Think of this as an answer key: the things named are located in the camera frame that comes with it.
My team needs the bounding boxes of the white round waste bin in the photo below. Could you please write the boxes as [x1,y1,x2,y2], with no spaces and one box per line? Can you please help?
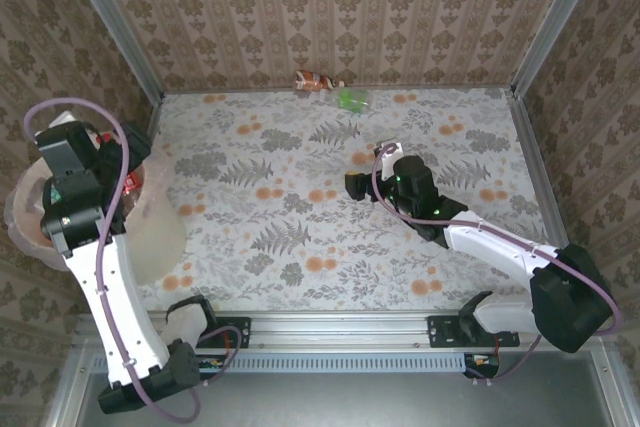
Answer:
[3,151,189,289]

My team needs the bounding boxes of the green label clear bottle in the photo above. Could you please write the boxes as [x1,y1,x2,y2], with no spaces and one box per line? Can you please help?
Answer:
[322,86,374,115]

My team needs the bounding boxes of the brown coffee drink bottle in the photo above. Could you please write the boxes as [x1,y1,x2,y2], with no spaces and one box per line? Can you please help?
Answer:
[293,69,346,93]

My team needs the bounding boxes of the grey metal base panel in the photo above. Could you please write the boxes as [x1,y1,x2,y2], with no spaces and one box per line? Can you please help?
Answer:
[42,341,640,427]

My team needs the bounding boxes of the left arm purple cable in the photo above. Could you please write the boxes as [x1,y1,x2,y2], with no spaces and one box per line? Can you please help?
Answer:
[23,96,202,423]

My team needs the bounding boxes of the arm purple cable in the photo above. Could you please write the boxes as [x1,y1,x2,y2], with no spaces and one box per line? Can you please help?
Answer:
[370,142,624,338]
[23,96,202,423]

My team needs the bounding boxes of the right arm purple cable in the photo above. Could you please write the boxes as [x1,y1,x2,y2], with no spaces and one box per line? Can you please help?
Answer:
[370,142,624,338]

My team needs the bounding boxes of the aluminium frame post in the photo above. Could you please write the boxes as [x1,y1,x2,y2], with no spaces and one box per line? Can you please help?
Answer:
[58,0,166,106]
[508,0,610,98]

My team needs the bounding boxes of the aluminium table edge rail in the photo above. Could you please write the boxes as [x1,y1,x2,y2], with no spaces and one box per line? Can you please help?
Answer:
[503,88,579,266]

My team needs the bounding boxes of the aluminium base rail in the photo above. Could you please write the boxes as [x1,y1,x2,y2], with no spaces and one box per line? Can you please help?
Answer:
[144,310,521,351]

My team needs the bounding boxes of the grey slotted cable duct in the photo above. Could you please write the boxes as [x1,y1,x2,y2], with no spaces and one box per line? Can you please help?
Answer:
[91,350,469,375]

